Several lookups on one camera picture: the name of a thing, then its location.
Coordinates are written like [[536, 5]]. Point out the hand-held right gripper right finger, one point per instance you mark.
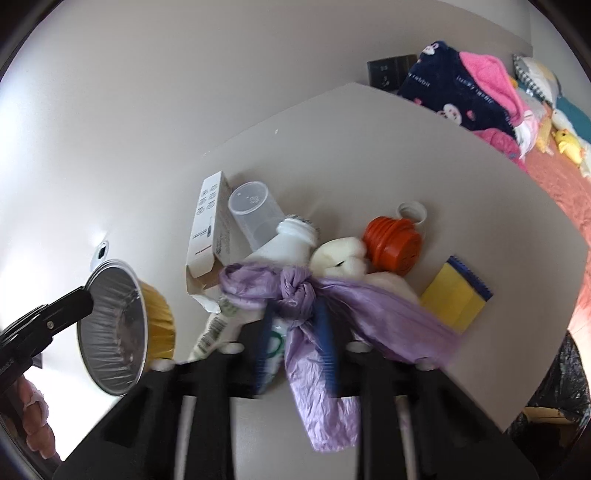
[[328, 355]]

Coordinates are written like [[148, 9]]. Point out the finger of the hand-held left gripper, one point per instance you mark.
[[64, 309]]

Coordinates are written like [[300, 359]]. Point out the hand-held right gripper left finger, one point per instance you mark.
[[267, 350]]

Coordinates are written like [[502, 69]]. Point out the gold foil baking cup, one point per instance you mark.
[[115, 323]]

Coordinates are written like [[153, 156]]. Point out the purple plastic bag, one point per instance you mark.
[[369, 318]]

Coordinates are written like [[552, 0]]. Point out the white tape roll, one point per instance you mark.
[[412, 211]]

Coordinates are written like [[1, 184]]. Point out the black trash bag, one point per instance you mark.
[[558, 387]]

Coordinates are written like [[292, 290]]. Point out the person's left hand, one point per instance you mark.
[[37, 424]]

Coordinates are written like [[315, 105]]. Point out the white plush toy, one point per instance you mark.
[[337, 254]]

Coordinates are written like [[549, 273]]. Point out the white plastic bottle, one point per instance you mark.
[[286, 249]]

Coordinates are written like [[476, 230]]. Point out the orange ribbed bottle cap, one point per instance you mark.
[[392, 244]]

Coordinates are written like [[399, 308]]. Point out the yellow and blue packet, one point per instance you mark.
[[455, 295]]

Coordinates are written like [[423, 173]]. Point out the white carton box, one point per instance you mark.
[[207, 221]]

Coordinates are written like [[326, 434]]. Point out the clear plastic cup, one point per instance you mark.
[[254, 207]]

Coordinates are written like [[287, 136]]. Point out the pink bedspread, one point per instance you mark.
[[558, 198]]

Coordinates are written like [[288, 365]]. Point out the black box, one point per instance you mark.
[[390, 69]]

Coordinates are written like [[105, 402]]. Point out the navy printed blanket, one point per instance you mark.
[[443, 78]]

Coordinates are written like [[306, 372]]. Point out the yellow duck plush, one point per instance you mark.
[[569, 144]]

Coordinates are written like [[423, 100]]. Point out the pink fleece garment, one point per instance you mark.
[[489, 74]]

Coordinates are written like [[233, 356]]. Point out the white goose plush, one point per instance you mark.
[[561, 121]]

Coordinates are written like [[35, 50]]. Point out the teal blanket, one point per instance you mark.
[[575, 115]]

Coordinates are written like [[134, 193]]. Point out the checkered pillow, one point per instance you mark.
[[538, 76]]

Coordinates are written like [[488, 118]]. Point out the small wall fitting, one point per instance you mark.
[[100, 252]]

